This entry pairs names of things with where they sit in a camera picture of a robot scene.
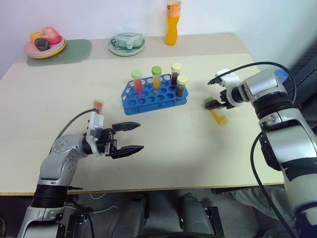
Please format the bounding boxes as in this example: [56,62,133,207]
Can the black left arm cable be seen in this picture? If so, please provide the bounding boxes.
[51,108,94,154]

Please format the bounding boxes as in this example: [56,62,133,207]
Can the pink plate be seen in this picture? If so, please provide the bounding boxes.
[23,37,65,56]

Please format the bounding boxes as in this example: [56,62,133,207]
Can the grey fabric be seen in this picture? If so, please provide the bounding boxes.
[229,185,299,238]

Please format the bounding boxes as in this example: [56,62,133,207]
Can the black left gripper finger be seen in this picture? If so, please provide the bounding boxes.
[108,145,145,160]
[111,121,142,132]

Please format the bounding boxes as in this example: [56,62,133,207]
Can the pink toy peach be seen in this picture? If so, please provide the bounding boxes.
[41,25,61,45]

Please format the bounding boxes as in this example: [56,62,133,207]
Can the orange drink bottle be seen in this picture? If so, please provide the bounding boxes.
[165,0,182,47]

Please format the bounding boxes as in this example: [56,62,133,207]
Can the orange toy fruit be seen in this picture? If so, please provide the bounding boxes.
[29,31,44,43]

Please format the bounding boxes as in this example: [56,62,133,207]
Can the clear glass container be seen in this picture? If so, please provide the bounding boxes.
[113,32,145,49]

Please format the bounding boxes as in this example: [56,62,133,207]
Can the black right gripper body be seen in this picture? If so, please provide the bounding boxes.
[219,89,236,110]

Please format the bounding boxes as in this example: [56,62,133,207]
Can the purple toy mangosteen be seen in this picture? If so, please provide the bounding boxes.
[34,37,51,51]

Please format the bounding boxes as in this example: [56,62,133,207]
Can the green placemat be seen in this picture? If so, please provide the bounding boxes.
[26,38,93,67]

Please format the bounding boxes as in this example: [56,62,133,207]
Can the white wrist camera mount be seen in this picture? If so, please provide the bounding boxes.
[85,111,106,157]
[214,69,250,108]

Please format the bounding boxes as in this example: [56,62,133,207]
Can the black metal frame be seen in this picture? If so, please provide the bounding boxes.
[56,212,93,238]
[202,205,225,238]

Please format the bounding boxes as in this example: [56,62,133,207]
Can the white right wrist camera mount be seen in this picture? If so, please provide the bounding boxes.
[214,69,250,108]

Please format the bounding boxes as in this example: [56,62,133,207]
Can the dark tube cream cap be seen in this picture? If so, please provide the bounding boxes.
[170,62,183,86]
[175,74,189,104]

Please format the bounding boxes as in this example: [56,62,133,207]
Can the dark rounded shape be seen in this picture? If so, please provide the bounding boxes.
[116,194,150,238]
[177,192,211,238]

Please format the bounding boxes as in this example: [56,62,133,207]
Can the white floor cable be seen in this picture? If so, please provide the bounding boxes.
[88,192,122,216]

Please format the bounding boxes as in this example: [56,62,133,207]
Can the yellow tube green cap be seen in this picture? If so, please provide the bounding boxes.
[204,97,228,126]
[151,65,163,94]

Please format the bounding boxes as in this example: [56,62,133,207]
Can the stacked plates with toy food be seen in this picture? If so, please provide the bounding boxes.
[26,39,67,60]

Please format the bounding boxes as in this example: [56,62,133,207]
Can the pale green plate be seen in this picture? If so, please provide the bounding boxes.
[107,35,147,58]

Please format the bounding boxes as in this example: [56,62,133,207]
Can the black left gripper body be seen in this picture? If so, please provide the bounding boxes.
[97,127,118,158]

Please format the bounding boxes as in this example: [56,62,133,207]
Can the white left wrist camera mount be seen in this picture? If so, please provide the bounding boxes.
[85,111,106,157]

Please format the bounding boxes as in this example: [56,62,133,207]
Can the blue test tube rack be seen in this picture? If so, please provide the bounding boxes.
[120,75,190,116]

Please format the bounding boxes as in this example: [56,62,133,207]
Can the red tube green cap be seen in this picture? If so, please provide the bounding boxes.
[131,69,144,98]
[93,99,105,116]

